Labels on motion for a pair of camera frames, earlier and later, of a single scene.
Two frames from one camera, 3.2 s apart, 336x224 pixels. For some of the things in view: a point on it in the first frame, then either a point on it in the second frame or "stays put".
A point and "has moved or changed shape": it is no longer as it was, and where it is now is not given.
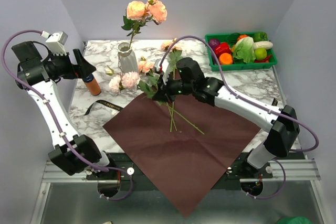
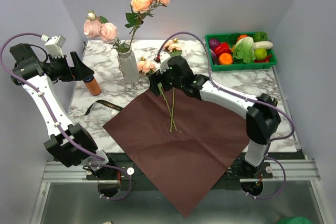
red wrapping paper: x=183 y=145 stays put
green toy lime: x=260 y=53 stays put
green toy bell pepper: x=258 y=36 stays put
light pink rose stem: x=131 y=80 -> x=96 y=27
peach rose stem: x=138 y=14 has moved or changed shape
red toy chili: x=265 y=60 stays put
